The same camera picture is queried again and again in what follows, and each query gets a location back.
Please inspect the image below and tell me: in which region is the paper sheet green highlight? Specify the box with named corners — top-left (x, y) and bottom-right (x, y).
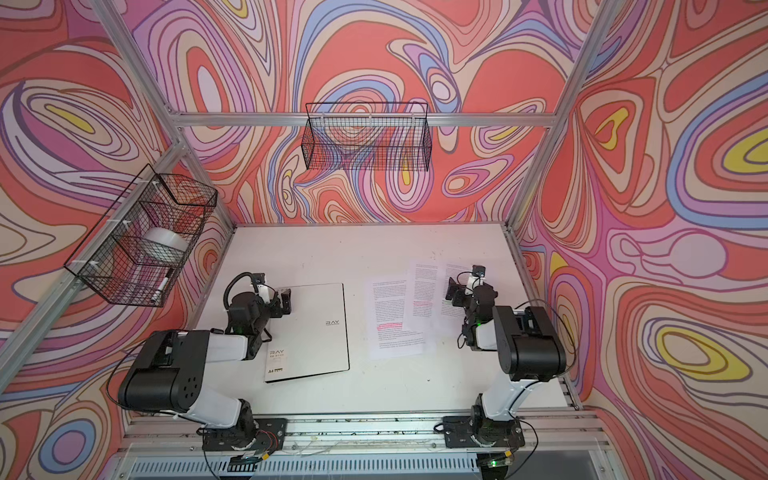
top-left (438, 265), bottom-right (486, 320)

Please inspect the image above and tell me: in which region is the white RAY file folder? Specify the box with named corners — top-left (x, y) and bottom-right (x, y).
top-left (264, 283), bottom-right (350, 384)

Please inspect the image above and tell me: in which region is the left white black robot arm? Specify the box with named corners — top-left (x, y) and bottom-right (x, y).
top-left (118, 286), bottom-right (292, 459)

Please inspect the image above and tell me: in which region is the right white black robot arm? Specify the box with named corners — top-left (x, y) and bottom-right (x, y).
top-left (434, 275), bottom-right (568, 449)

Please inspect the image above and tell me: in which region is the paper sheet middle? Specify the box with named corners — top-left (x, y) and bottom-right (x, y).
top-left (403, 262), bottom-right (445, 333)

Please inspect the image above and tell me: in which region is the paper sheet pink highlight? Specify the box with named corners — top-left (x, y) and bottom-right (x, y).
top-left (365, 278), bottom-right (435, 361)

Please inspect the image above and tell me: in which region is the black white marker pen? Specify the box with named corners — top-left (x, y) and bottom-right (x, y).
top-left (151, 274), bottom-right (169, 304)

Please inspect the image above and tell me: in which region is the green circuit board left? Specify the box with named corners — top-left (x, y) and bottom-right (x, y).
top-left (227, 454), bottom-right (270, 471)

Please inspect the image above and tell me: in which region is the green circuit board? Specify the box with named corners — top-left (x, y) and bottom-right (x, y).
top-left (227, 454), bottom-right (270, 471)
top-left (478, 451), bottom-right (515, 469)

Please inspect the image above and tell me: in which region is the green circuit board right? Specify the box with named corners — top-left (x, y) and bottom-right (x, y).
top-left (478, 451), bottom-right (515, 469)

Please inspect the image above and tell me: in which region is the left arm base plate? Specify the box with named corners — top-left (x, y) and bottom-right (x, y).
top-left (197, 417), bottom-right (288, 453)

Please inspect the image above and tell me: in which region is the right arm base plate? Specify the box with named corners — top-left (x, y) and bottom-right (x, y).
top-left (433, 415), bottom-right (526, 450)

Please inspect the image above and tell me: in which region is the black wire basket left wall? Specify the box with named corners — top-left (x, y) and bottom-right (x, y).
top-left (64, 165), bottom-right (218, 308)

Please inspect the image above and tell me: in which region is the black wire basket wall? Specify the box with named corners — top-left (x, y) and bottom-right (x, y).
top-left (64, 165), bottom-right (218, 308)
top-left (301, 101), bottom-right (433, 172)

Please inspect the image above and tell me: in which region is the black wire basket back wall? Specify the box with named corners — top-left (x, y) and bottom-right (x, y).
top-left (301, 101), bottom-right (433, 172)

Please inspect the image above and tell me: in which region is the aluminium front rail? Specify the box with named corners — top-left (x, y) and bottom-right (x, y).
top-left (118, 409), bottom-right (611, 456)

